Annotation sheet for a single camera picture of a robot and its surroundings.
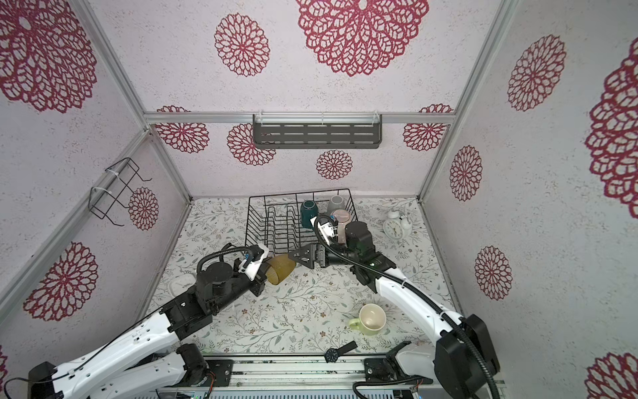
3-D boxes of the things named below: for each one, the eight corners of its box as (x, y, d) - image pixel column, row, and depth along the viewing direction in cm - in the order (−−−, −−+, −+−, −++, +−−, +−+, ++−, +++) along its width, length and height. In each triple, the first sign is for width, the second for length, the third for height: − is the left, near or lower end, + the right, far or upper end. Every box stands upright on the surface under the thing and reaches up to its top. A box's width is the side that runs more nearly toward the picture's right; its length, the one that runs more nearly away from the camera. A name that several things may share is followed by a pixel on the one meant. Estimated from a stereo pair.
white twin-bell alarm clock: (398, 246, 105) (406, 228, 96) (382, 231, 110) (388, 213, 101) (405, 241, 107) (413, 223, 97) (389, 227, 112) (395, 208, 102)
